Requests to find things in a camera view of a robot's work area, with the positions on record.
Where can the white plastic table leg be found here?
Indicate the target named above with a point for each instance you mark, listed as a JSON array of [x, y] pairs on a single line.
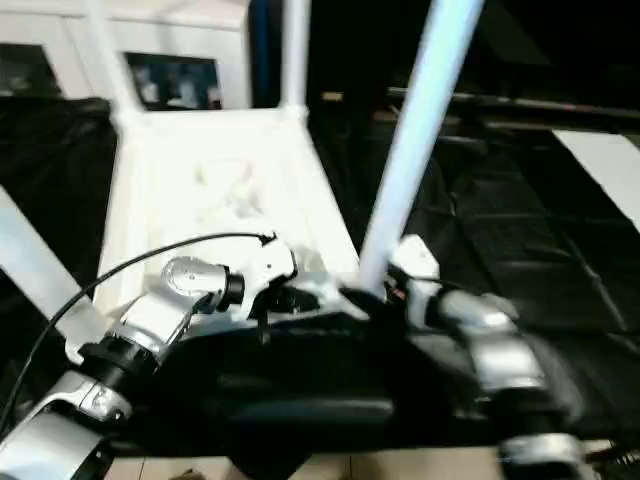
[[107, 60], [295, 50], [35, 255], [425, 100]]

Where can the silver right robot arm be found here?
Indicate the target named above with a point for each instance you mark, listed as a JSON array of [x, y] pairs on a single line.
[[505, 350]]

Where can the long black rod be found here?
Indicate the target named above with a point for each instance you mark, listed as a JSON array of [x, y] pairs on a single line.
[[525, 102]]

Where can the black mat cover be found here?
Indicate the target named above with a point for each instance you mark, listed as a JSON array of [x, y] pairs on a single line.
[[525, 225]]

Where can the grey rounded robot foot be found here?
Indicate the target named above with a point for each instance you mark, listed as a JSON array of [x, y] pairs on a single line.
[[185, 474]]

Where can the white cabinet with glass doors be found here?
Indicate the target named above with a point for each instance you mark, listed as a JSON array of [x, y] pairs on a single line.
[[175, 30]]

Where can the white flat board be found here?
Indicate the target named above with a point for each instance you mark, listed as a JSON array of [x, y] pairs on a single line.
[[605, 165]]

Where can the white plastic table top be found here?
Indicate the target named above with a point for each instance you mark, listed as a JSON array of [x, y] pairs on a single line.
[[200, 145]]

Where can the small brass fitting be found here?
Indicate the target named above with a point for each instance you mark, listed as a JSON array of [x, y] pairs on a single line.
[[334, 95]]

